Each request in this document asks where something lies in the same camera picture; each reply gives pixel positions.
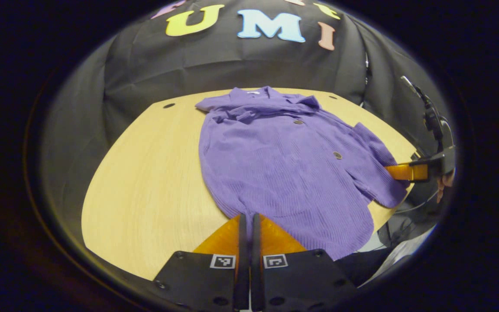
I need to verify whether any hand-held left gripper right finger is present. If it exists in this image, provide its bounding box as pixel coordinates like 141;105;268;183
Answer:
251;212;357;312

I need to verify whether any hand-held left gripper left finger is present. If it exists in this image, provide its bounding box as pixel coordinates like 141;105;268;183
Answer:
153;212;249;312

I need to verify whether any purple button shirt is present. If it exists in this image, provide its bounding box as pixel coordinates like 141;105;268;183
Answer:
195;86;411;260

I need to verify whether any person's white garment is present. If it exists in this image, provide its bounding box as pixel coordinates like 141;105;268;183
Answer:
358;225;438;287

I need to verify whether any black backdrop cloth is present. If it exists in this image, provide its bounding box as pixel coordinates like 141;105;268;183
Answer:
37;0;454;260

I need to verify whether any black cable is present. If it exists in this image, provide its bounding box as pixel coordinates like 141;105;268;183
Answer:
400;76;454;152

